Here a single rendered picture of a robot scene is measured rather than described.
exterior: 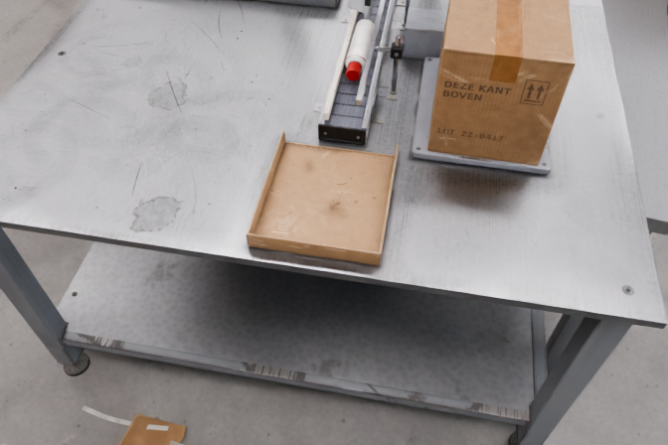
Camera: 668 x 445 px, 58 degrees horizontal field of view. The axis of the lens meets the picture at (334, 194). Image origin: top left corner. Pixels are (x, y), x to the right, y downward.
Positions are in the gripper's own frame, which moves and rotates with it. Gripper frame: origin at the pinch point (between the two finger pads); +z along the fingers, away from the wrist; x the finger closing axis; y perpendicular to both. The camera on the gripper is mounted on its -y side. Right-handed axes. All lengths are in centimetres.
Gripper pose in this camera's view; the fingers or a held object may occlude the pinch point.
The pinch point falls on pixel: (368, 18)
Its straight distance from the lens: 160.9
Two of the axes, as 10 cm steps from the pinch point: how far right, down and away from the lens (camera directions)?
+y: -9.8, -1.3, 1.2
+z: -0.6, 8.7, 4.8
